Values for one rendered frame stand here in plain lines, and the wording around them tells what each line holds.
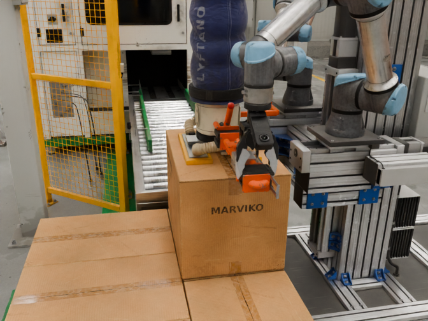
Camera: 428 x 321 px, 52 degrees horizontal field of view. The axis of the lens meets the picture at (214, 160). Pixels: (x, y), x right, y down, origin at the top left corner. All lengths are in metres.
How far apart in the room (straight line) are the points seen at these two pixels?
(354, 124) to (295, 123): 0.51
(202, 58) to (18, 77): 1.46
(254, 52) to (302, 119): 1.13
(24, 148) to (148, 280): 1.50
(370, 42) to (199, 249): 0.91
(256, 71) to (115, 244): 1.10
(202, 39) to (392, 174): 0.85
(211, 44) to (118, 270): 0.92
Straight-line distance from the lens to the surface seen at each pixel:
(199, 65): 1.64
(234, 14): 1.61
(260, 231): 1.64
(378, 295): 2.31
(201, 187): 1.51
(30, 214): 3.12
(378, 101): 1.63
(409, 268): 2.57
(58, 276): 1.80
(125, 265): 1.80
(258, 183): 1.15
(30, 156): 2.95
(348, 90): 1.70
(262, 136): 1.08
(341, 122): 1.73
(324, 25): 11.97
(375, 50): 1.53
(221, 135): 1.47
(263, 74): 1.11
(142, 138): 3.29
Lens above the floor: 1.55
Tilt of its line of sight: 21 degrees down
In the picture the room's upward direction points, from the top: 1 degrees clockwise
